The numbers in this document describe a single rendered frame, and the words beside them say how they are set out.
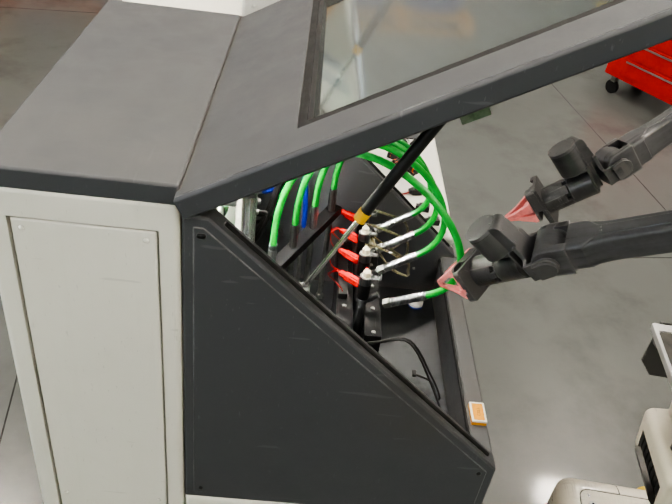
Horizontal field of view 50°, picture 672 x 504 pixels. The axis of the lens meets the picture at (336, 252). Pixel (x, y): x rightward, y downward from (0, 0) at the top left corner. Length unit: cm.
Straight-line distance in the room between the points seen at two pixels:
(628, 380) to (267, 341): 226
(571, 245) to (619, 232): 7
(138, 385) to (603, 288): 274
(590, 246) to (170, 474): 86
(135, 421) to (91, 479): 20
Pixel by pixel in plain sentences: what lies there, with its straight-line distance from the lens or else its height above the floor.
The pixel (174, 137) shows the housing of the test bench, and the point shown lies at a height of 150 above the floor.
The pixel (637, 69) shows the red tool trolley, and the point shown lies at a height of 26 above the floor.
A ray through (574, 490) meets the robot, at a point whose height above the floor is 28.
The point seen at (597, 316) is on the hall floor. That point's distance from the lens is 349.
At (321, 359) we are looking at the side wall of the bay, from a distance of 119.
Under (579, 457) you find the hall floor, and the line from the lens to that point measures 285.
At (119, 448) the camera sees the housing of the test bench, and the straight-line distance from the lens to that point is 143.
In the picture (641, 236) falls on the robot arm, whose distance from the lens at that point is 116.
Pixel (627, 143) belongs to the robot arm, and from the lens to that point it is 157.
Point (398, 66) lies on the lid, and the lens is 109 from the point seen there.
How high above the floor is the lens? 204
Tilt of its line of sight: 36 degrees down
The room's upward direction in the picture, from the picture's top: 8 degrees clockwise
